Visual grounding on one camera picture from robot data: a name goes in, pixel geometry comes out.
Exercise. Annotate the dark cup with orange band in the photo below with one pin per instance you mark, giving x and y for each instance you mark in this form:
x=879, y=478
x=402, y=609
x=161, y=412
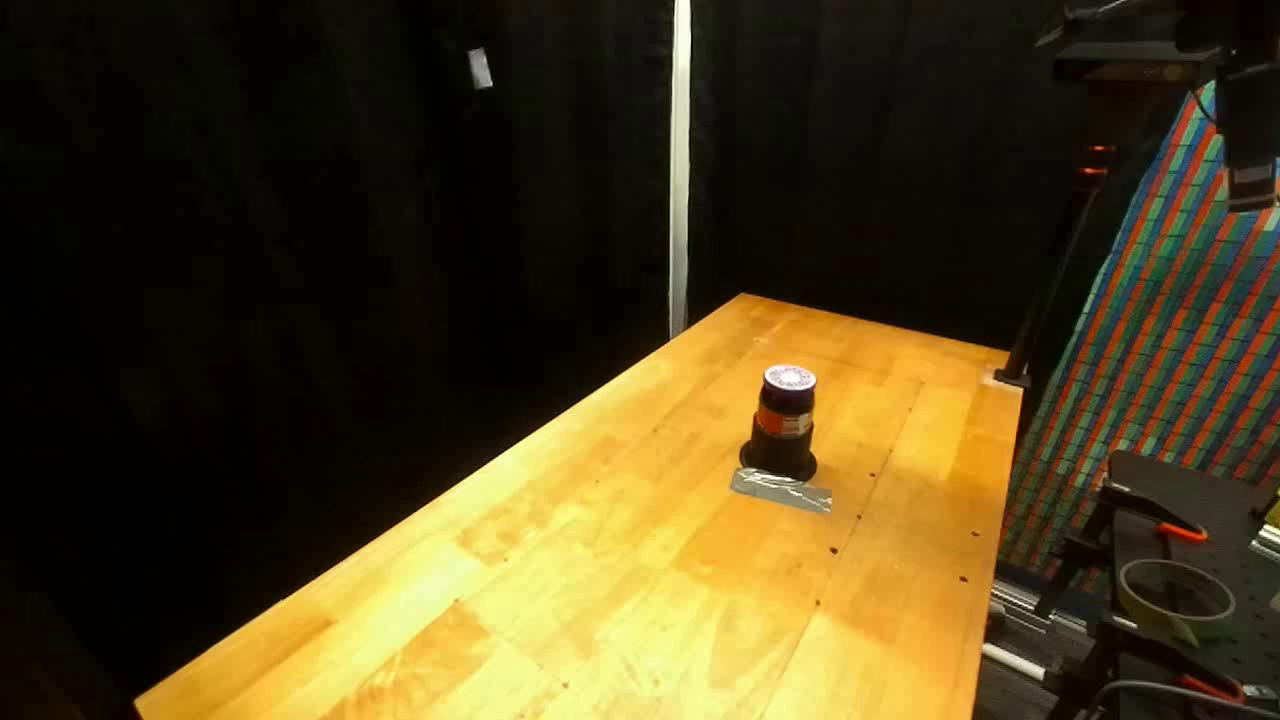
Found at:
x=782, y=420

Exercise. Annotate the small white tag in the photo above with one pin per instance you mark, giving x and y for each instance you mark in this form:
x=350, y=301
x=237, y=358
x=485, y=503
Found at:
x=482, y=68

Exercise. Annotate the white vertical pole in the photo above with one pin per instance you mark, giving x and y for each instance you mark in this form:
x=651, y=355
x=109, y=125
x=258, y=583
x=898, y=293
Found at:
x=678, y=167

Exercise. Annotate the black metal stand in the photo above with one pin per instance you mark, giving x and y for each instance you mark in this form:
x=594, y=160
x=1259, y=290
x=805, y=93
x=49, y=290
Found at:
x=1056, y=285

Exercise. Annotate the colourful striped cloth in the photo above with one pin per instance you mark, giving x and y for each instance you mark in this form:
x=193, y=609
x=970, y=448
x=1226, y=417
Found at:
x=1178, y=347

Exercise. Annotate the roll of masking tape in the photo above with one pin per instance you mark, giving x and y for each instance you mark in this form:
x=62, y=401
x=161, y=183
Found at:
x=1172, y=600

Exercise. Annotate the grey duct tape patch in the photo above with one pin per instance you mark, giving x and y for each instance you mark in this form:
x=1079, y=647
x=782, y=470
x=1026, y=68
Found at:
x=782, y=488

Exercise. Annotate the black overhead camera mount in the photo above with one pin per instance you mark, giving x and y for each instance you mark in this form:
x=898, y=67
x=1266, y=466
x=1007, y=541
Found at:
x=1220, y=49

